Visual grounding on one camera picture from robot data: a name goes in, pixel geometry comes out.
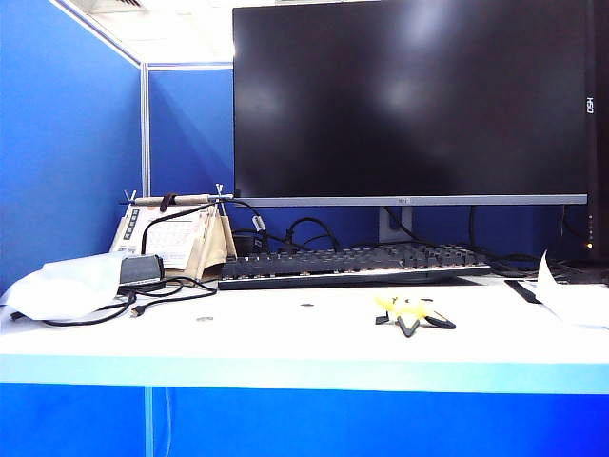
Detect yellow Pichu doll figure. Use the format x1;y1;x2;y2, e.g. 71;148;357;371
372;295;458;339

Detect black mechanical keyboard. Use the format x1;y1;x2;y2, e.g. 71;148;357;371
217;243;493;291

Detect silver monitor stand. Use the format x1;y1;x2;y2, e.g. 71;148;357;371
378;206;413;246

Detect desk calendar with wooden rod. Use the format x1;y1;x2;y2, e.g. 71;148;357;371
108;183;238;280

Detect black adapter box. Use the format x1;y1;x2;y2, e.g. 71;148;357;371
117;253;166;288

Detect large black monitor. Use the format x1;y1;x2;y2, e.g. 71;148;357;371
231;0;590;208

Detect white plastic bag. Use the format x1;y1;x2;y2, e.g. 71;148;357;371
0;250;130;323

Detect white paper sheet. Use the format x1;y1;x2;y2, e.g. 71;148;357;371
533;248;609;330

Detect black HSO monitor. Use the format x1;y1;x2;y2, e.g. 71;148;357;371
560;0;609;287

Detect black looped cable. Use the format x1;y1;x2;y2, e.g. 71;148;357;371
284;216;344;254

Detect black cable with ferrite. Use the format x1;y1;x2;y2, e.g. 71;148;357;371
226;198;268;253

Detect black cable with USB plug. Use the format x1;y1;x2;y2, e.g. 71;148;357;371
9;277;221;328

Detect aluminium partition post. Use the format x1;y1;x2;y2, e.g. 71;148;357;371
140;61;152;198

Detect thin white hanging cable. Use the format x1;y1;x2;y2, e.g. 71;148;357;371
164;387;173;457

